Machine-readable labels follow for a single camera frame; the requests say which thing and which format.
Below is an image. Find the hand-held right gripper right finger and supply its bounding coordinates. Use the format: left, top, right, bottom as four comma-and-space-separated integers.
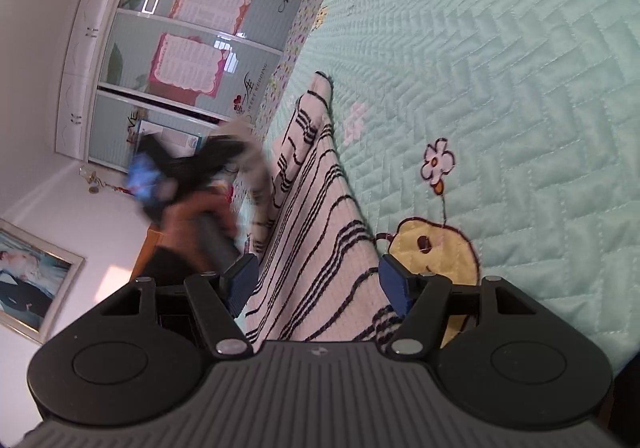
377, 255, 538, 356

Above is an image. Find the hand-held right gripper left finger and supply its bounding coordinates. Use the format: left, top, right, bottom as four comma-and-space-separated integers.
100, 253, 261, 359

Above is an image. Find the purple floral bed sheet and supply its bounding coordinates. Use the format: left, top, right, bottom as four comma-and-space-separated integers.
259, 0, 357, 130

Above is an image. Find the framed wedding photo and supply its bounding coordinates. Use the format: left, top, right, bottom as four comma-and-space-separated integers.
0, 217, 87, 345

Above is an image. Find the blue framed poster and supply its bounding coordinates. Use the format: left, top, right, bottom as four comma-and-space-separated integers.
134, 117, 204, 155

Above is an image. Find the sliding door wardrobe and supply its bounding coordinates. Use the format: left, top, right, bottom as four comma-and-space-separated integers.
54, 0, 307, 175

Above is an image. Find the white black striped sweater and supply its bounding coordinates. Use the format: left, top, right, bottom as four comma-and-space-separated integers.
219, 70, 417, 345

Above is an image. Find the person's right hand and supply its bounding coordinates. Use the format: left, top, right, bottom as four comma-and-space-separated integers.
164, 190, 237, 275

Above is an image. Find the green bee print quilt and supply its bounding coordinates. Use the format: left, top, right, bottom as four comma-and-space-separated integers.
239, 0, 640, 379

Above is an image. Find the wall lamp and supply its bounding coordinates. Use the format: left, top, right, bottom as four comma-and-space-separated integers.
79, 165, 114, 195

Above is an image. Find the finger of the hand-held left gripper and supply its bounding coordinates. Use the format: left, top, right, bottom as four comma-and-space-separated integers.
201, 135, 248, 166

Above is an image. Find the orange framed poster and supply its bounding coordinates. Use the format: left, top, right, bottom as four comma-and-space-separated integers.
169, 0, 252, 37

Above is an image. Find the pink framed poster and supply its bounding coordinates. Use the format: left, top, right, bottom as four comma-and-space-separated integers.
149, 31, 229, 97

